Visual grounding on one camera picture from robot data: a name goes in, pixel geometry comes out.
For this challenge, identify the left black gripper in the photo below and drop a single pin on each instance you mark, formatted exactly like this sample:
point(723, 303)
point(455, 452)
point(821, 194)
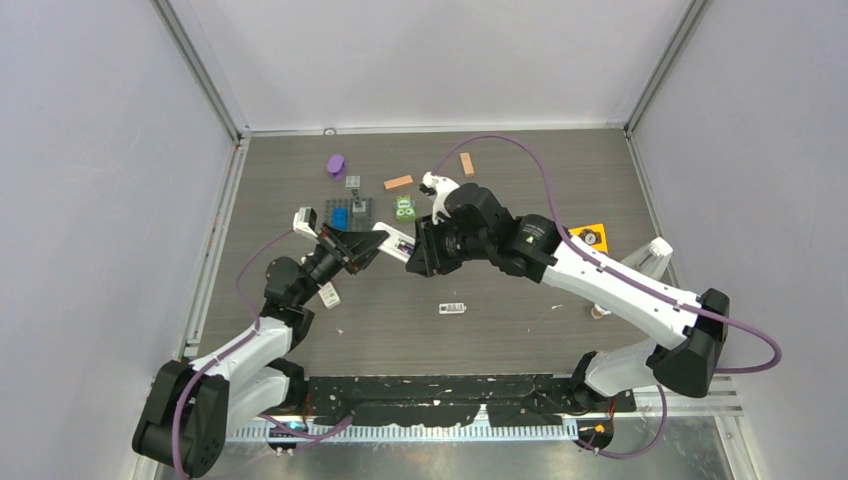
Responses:
point(356, 249)

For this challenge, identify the grey lego baseplate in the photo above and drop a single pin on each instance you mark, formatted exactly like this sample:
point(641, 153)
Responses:
point(356, 222)

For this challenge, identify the grey lego tower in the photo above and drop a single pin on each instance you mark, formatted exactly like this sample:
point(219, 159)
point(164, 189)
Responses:
point(358, 202)

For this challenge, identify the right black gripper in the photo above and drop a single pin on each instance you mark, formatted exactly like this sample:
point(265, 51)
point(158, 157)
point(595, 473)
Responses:
point(428, 259)

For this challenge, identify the purple plastic piece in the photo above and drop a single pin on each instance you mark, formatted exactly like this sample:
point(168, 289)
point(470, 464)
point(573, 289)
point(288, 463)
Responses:
point(336, 166)

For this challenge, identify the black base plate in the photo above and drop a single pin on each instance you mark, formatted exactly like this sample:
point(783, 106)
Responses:
point(446, 401)

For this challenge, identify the small glue bottle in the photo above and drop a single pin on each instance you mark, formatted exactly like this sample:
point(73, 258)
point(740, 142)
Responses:
point(598, 312)

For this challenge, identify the orange wooden block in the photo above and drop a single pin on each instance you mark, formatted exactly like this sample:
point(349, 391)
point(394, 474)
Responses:
point(398, 183)
point(467, 164)

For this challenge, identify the white metronome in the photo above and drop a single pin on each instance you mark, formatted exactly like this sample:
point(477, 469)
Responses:
point(652, 259)

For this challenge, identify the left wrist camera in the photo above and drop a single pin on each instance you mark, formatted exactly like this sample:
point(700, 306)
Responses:
point(304, 223)

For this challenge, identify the white remote control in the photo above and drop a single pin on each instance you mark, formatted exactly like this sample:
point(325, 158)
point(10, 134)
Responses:
point(329, 295)
point(389, 245)

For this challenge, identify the orange wooden block right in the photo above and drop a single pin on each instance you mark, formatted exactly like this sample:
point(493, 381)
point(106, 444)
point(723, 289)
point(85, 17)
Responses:
point(467, 164)

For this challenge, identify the green owl toy block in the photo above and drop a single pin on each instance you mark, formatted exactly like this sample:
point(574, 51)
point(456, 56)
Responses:
point(405, 210)

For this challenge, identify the blue lego brick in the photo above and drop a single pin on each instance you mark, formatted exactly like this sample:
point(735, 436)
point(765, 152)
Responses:
point(339, 218)

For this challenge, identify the orange wooden block left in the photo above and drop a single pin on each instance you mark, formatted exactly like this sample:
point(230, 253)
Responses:
point(398, 183)

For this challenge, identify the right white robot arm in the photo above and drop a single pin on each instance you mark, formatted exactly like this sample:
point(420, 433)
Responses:
point(685, 337)

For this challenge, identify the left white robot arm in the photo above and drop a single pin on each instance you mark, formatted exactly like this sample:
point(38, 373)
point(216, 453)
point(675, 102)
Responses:
point(194, 406)

